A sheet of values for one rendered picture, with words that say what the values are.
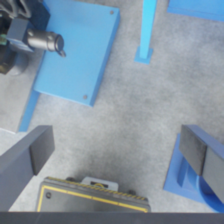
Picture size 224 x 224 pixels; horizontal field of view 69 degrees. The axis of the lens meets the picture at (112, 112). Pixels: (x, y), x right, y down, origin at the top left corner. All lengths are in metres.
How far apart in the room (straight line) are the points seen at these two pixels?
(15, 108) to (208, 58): 1.59
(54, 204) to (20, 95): 0.86
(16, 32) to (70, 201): 1.04
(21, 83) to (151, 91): 1.06
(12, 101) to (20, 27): 0.63
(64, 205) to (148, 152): 0.69
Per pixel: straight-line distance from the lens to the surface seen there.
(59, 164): 1.49
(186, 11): 1.68
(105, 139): 1.35
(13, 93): 1.56
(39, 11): 1.21
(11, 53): 1.25
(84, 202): 1.13
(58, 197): 1.18
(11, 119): 1.53
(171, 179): 1.39
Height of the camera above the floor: 1.33
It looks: 79 degrees down
